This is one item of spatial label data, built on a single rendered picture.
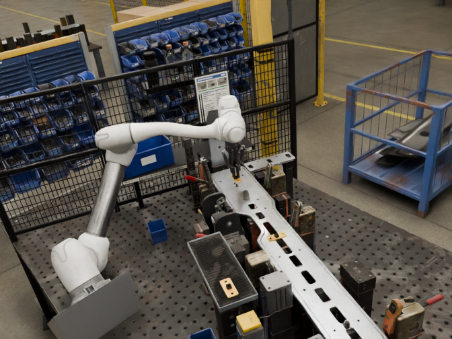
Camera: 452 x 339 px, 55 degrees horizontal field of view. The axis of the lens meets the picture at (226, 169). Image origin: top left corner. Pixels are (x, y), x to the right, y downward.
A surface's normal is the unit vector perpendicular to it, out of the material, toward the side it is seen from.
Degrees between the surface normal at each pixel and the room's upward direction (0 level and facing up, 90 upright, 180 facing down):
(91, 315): 90
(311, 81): 92
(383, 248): 0
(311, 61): 91
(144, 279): 0
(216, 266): 0
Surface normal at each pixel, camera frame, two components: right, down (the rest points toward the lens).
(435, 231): -0.11, -0.86
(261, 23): 0.41, 0.39
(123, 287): 0.67, 0.32
